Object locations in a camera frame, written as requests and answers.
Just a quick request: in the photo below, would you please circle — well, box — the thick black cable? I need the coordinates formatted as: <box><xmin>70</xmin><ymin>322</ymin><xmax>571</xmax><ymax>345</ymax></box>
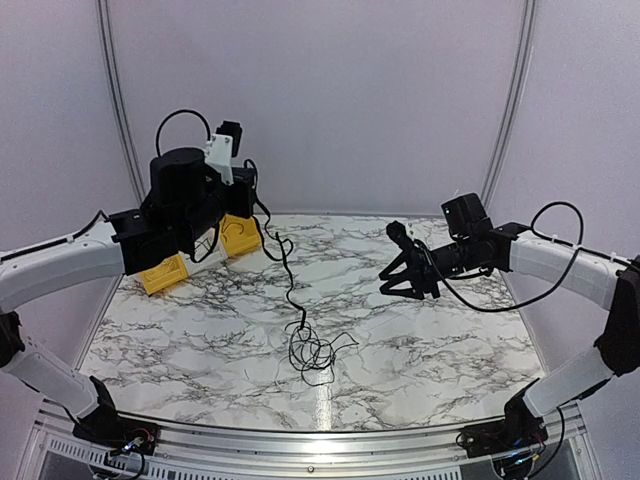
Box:
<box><xmin>242</xmin><ymin>158</ymin><xmax>309</xmax><ymax>331</ymax></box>

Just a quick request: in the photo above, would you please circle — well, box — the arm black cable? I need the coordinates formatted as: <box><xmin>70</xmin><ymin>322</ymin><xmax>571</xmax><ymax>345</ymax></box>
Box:
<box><xmin>155</xmin><ymin>109</ymin><xmax>221</xmax><ymax>264</ymax></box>
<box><xmin>414</xmin><ymin>201</ymin><xmax>640</xmax><ymax>314</ymax></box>

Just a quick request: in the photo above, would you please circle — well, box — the right corner aluminium post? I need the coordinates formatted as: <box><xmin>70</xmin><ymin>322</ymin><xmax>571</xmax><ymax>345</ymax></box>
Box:
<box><xmin>480</xmin><ymin>0</ymin><xmax>539</xmax><ymax>207</ymax></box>

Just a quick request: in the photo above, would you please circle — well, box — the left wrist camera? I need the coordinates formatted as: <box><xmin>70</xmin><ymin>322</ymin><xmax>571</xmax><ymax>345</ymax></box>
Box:
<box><xmin>204</xmin><ymin>120</ymin><xmax>243</xmax><ymax>186</ymax></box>

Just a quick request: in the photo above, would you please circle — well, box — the yellow bin far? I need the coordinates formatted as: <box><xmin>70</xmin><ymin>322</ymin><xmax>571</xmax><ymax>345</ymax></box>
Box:
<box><xmin>220</xmin><ymin>215</ymin><xmax>262</xmax><ymax>258</ymax></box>

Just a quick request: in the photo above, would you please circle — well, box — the aluminium front rail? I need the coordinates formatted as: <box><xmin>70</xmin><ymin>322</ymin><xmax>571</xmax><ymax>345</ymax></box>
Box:
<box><xmin>16</xmin><ymin>400</ymin><xmax>604</xmax><ymax>479</ymax></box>

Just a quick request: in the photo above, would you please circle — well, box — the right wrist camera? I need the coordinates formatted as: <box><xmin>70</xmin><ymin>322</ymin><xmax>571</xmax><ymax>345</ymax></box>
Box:
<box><xmin>386</xmin><ymin>221</ymin><xmax>414</xmax><ymax>251</ymax></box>

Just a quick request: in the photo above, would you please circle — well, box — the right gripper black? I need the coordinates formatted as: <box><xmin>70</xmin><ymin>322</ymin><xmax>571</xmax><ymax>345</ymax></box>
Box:
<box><xmin>380</xmin><ymin>236</ymin><xmax>478</xmax><ymax>300</ymax></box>

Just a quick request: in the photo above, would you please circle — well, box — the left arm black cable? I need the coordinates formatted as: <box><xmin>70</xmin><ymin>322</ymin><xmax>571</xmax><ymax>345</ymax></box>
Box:
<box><xmin>155</xmin><ymin>109</ymin><xmax>221</xmax><ymax>264</ymax></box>

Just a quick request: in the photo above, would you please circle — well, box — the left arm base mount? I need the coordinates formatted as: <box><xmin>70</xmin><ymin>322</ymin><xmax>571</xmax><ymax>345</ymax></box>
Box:
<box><xmin>67</xmin><ymin>407</ymin><xmax>159</xmax><ymax>455</ymax></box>

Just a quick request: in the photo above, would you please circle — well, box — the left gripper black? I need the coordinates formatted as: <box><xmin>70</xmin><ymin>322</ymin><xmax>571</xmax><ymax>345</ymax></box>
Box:
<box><xmin>178</xmin><ymin>166</ymin><xmax>254</xmax><ymax>245</ymax></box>

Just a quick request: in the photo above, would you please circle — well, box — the yellow bin near left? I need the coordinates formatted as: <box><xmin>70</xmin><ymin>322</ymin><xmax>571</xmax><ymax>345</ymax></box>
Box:
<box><xmin>139</xmin><ymin>254</ymin><xmax>189</xmax><ymax>296</ymax></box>

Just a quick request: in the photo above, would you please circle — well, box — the left corner aluminium post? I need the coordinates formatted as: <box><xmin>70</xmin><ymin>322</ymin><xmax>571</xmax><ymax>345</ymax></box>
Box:
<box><xmin>95</xmin><ymin>0</ymin><xmax>145</xmax><ymax>203</ymax></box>

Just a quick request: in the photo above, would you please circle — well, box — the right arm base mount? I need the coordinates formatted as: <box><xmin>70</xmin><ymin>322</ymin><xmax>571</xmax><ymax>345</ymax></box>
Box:
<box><xmin>455</xmin><ymin>413</ymin><xmax>548</xmax><ymax>458</ymax></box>

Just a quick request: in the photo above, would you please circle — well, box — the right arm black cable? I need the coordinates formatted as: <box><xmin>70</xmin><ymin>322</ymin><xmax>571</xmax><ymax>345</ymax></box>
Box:
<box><xmin>414</xmin><ymin>201</ymin><xmax>640</xmax><ymax>314</ymax></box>

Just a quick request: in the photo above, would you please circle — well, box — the white bin middle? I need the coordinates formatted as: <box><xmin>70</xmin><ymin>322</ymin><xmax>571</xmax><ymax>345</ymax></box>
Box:
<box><xmin>185</xmin><ymin>238</ymin><xmax>227</xmax><ymax>276</ymax></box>

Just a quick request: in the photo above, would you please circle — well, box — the corner aluminium post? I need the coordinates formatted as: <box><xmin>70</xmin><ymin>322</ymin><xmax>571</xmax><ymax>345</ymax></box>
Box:
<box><xmin>95</xmin><ymin>0</ymin><xmax>145</xmax><ymax>203</ymax></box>
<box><xmin>480</xmin><ymin>0</ymin><xmax>539</xmax><ymax>207</ymax></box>

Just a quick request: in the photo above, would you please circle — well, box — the yellow bin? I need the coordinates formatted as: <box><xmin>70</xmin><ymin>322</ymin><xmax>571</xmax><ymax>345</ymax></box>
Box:
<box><xmin>220</xmin><ymin>215</ymin><xmax>262</xmax><ymax>258</ymax></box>
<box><xmin>139</xmin><ymin>254</ymin><xmax>189</xmax><ymax>296</ymax></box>

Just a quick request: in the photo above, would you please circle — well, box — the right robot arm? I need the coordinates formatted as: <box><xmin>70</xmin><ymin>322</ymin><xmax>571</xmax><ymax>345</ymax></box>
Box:
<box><xmin>379</xmin><ymin>193</ymin><xmax>639</xmax><ymax>448</ymax></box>

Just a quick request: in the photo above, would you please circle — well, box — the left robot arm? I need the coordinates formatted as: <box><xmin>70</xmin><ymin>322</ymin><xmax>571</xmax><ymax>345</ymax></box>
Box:
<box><xmin>1</xmin><ymin>147</ymin><xmax>257</xmax><ymax>445</ymax></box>

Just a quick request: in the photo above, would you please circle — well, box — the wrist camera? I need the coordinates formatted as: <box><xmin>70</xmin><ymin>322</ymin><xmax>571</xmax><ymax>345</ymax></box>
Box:
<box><xmin>386</xmin><ymin>221</ymin><xmax>414</xmax><ymax>251</ymax></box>
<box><xmin>204</xmin><ymin>120</ymin><xmax>243</xmax><ymax>186</ymax></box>

